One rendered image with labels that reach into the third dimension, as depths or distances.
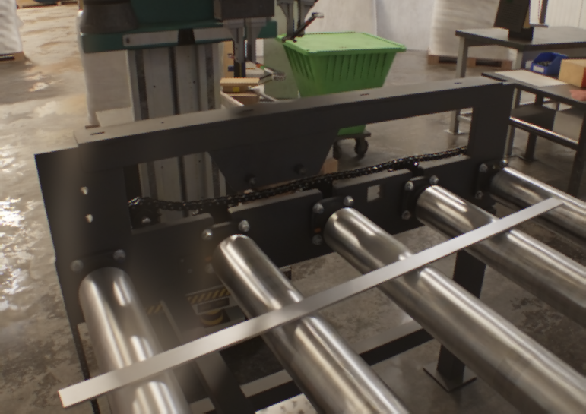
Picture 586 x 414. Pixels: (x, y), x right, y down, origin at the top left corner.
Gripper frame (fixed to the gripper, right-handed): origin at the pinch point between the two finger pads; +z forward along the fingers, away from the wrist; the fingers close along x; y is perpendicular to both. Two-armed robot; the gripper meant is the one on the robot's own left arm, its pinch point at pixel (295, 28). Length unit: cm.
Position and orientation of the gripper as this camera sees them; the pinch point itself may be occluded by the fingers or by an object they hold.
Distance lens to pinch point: 143.0
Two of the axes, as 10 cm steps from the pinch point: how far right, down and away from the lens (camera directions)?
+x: 9.5, -0.1, 3.1
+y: 3.1, 0.2, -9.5
